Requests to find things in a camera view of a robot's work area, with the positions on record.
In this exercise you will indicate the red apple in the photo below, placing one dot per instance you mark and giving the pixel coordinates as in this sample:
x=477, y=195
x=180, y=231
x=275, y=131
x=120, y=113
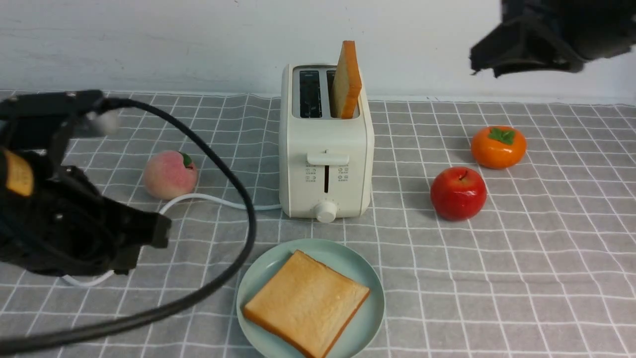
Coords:
x=458, y=193

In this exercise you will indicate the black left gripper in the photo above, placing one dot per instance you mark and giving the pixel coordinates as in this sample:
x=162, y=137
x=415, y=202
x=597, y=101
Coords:
x=54, y=221

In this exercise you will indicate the light green round plate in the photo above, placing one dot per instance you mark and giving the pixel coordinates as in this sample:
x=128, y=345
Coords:
x=362, y=328

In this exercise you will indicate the orange persimmon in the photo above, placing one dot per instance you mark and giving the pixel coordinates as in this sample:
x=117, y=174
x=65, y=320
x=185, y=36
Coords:
x=498, y=147

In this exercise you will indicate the white two-slot toaster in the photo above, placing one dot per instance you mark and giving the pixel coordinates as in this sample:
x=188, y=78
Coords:
x=325, y=163

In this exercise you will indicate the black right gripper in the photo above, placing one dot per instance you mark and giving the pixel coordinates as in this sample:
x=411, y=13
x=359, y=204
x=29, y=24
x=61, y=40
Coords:
x=555, y=35

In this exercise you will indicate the grey checkered tablecloth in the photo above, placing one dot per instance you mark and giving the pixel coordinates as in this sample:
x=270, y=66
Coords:
x=546, y=270

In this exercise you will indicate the toast slice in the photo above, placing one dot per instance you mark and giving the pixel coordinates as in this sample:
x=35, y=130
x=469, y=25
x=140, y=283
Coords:
x=347, y=83
x=306, y=304

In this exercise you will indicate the pink peach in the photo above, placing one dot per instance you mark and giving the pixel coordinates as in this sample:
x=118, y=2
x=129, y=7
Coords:
x=170, y=174

